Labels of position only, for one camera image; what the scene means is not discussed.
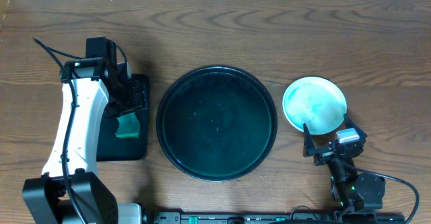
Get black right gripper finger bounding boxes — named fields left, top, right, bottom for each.
left=302, top=123, right=316, bottom=157
left=343, top=114, right=368, bottom=139

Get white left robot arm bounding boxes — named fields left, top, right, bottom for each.
left=22, top=57, right=150, bottom=223

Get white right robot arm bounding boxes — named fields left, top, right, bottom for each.
left=303, top=115, right=386, bottom=223

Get green sponge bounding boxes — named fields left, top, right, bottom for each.
left=115, top=112, right=140, bottom=139

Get white plate green stain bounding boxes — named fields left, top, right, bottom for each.
left=281, top=76, right=347, bottom=135

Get round dark green tray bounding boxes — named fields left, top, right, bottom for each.
left=156, top=66, right=277, bottom=182

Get rectangular dark green tray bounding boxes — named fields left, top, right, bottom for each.
left=96, top=74, right=150, bottom=161

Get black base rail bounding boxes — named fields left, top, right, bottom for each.
left=142, top=211, right=405, bottom=224

